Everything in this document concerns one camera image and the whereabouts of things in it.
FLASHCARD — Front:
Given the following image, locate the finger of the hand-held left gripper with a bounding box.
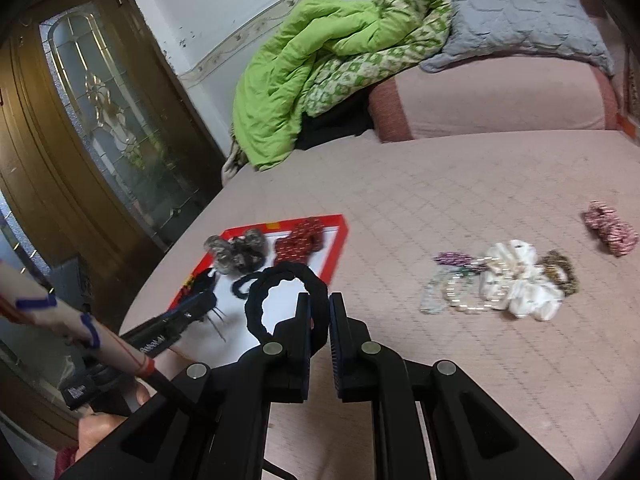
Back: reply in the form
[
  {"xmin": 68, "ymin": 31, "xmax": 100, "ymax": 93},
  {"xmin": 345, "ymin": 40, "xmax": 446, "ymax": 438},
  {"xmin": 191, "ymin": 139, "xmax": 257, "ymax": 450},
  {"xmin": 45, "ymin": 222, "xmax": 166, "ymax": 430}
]
[{"xmin": 160, "ymin": 292, "xmax": 219, "ymax": 336}]

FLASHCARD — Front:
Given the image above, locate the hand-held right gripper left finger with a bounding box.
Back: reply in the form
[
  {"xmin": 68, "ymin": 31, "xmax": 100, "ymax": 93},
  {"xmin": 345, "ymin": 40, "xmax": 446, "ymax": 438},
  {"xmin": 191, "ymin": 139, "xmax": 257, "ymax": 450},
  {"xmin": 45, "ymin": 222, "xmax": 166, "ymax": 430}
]
[{"xmin": 65, "ymin": 292, "xmax": 313, "ymax": 480}]

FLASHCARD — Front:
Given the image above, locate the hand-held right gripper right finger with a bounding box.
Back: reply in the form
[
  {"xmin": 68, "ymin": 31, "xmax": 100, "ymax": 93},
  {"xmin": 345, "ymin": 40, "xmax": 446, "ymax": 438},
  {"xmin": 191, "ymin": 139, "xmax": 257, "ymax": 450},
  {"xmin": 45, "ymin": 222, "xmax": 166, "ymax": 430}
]
[{"xmin": 329, "ymin": 292, "xmax": 576, "ymax": 480}]

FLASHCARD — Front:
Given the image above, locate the black claw clip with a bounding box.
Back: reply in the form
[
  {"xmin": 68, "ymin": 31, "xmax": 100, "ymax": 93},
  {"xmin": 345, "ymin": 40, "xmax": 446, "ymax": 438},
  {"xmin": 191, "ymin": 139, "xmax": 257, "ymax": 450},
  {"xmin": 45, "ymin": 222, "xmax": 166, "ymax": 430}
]
[{"xmin": 181, "ymin": 269, "xmax": 219, "ymax": 307}]

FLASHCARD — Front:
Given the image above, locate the silver metal hair clip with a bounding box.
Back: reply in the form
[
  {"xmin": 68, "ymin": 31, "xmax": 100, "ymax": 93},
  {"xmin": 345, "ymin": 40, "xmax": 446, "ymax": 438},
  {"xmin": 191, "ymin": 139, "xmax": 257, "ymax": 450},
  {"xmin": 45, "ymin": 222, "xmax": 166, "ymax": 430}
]
[{"xmin": 207, "ymin": 306, "xmax": 227, "ymax": 344}]

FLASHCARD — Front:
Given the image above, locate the black scrunchie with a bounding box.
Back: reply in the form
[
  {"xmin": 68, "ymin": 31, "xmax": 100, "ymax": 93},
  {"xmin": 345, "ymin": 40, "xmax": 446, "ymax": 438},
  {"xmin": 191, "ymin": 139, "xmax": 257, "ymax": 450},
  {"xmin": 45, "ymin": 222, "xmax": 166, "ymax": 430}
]
[{"xmin": 243, "ymin": 263, "xmax": 329, "ymax": 347}]

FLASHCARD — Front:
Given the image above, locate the red tray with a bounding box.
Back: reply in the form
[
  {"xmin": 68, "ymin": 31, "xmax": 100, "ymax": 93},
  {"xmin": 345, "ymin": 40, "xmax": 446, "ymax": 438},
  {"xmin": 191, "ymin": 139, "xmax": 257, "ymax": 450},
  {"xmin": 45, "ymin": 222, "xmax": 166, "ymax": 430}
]
[{"xmin": 167, "ymin": 214, "xmax": 349, "ymax": 361}]

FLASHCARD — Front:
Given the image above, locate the person's left hand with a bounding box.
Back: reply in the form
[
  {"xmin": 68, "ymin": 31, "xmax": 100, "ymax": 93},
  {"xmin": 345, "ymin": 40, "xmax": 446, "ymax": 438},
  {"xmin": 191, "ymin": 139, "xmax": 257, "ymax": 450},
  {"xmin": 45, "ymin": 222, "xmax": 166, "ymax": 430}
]
[{"xmin": 76, "ymin": 384, "xmax": 152, "ymax": 455}]

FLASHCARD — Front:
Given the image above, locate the dark grey furry scrunchie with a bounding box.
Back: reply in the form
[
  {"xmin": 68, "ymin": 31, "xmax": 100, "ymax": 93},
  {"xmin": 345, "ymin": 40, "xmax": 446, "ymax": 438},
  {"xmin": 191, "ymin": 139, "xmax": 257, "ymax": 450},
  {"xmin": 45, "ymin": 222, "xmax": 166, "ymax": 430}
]
[{"xmin": 230, "ymin": 228, "xmax": 266, "ymax": 272}]

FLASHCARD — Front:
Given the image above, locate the red sequined scrunchie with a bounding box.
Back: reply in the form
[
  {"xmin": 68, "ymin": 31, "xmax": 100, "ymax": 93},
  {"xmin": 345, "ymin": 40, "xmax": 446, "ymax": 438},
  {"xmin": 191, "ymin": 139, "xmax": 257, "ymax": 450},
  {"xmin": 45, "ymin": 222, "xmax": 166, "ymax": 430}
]
[{"xmin": 273, "ymin": 217, "xmax": 327, "ymax": 264}]

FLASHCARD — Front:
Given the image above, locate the wooden door with glass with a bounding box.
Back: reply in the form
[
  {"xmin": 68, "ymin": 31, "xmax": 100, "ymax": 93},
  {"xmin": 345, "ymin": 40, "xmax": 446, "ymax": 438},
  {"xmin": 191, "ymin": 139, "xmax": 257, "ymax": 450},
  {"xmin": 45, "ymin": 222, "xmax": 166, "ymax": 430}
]
[{"xmin": 0, "ymin": 0, "xmax": 227, "ymax": 323}]

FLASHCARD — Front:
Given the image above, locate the leopard print scrunchie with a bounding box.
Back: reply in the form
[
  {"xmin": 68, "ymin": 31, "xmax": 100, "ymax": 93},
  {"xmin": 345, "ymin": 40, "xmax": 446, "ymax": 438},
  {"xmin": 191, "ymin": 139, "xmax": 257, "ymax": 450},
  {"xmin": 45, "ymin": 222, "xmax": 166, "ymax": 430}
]
[{"xmin": 541, "ymin": 249, "xmax": 580, "ymax": 295}]

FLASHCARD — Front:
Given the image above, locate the green quilt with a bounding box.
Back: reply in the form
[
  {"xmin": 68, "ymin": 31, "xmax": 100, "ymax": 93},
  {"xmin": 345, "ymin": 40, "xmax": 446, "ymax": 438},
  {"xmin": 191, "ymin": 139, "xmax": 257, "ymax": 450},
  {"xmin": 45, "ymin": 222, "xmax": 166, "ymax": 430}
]
[{"xmin": 231, "ymin": 0, "xmax": 453, "ymax": 172}]

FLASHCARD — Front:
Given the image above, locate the pink bolster pillow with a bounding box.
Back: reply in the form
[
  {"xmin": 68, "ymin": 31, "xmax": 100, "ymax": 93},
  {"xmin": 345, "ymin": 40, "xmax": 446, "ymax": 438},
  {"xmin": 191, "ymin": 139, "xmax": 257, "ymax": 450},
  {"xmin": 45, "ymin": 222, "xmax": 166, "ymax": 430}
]
[{"xmin": 369, "ymin": 52, "xmax": 621, "ymax": 143}]

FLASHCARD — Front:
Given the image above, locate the red white plaid scrunchie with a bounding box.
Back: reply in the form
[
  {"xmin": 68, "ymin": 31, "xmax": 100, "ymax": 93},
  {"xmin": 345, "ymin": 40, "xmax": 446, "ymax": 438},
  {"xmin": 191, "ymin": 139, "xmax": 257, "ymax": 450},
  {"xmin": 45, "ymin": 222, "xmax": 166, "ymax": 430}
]
[{"xmin": 581, "ymin": 200, "xmax": 640, "ymax": 257}]

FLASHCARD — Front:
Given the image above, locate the grey quilted pillow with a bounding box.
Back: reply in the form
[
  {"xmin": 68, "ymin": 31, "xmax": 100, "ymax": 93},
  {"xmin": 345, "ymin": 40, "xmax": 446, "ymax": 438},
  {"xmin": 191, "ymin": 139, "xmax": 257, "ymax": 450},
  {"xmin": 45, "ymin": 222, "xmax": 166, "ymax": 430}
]
[{"xmin": 419, "ymin": 0, "xmax": 615, "ymax": 77}]

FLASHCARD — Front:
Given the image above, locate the small black hair tie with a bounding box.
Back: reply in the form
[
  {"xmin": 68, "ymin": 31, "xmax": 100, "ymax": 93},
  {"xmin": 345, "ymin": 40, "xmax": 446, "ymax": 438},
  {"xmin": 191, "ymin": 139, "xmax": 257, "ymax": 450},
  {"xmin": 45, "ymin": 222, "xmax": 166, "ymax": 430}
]
[{"xmin": 230, "ymin": 272, "xmax": 262, "ymax": 302}]

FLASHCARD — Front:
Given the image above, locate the pale green bead bracelet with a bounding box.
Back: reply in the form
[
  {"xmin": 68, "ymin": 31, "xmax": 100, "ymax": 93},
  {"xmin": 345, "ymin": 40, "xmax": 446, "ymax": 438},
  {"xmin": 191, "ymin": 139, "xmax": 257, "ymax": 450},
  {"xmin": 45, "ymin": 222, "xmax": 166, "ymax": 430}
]
[{"xmin": 419, "ymin": 267, "xmax": 452, "ymax": 315}]

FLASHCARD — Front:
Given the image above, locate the pearl bracelet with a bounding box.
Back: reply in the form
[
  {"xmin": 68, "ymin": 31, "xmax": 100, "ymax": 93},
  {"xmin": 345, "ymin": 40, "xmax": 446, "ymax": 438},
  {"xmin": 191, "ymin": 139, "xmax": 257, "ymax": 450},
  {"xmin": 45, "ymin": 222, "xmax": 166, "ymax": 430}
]
[{"xmin": 444, "ymin": 259, "xmax": 497, "ymax": 314}]

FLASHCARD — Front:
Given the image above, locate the purple hair tie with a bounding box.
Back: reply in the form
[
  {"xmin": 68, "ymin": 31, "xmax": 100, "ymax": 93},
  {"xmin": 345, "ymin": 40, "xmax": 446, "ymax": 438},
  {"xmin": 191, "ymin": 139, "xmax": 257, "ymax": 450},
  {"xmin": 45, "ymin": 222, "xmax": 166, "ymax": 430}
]
[{"xmin": 433, "ymin": 251, "xmax": 474, "ymax": 269}]

